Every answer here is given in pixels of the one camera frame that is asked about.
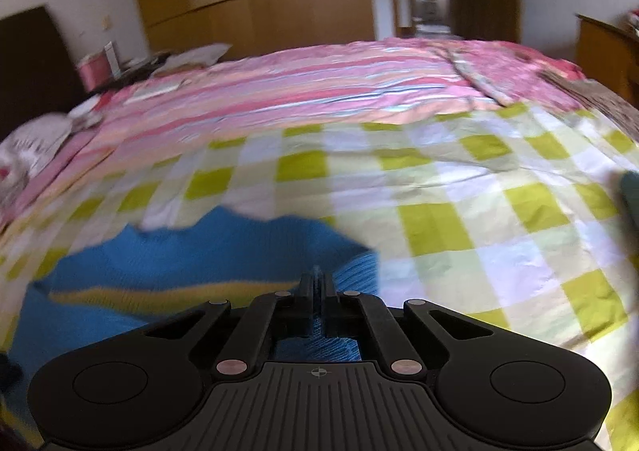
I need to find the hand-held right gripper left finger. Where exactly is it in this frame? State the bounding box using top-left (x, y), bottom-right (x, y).
top-left (142, 267), bottom-right (318, 379)

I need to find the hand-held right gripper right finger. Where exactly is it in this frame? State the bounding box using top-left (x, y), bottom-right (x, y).
top-left (319, 267), bottom-right (495, 378)

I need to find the blue striped knit sweater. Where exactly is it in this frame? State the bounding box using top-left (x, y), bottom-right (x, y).
top-left (7, 206), bottom-right (380, 432)

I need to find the green checked bedsheet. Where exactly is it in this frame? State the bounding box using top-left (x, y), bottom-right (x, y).
top-left (0, 102), bottom-right (639, 451)

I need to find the pink striped quilt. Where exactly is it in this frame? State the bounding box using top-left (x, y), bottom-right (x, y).
top-left (0, 37), bottom-right (587, 232)

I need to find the grey cloth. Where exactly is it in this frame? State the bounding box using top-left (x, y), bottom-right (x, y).
top-left (155, 43), bottom-right (233, 75)

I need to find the floral cloth strip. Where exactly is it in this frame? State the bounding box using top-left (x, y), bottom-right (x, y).
top-left (434, 44), bottom-right (515, 105)

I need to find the pink storage box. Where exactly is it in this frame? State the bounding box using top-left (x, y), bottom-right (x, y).
top-left (77, 54), bottom-right (113, 93)

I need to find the grey heart print pillow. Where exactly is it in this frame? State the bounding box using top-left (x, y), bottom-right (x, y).
top-left (0, 113), bottom-right (73, 192)

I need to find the teal fuzzy folded blanket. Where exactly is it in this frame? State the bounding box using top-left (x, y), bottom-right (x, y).
top-left (616, 170), bottom-right (639, 232)

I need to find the brown patterned cloth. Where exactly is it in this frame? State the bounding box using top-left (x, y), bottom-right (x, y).
top-left (542, 69), bottom-right (639, 133)

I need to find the dark wooden headboard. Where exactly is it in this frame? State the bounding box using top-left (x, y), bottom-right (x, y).
top-left (0, 6), bottom-right (88, 140)

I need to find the wooden desk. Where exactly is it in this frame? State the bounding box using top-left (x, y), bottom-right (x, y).
top-left (575, 13), bottom-right (639, 103)

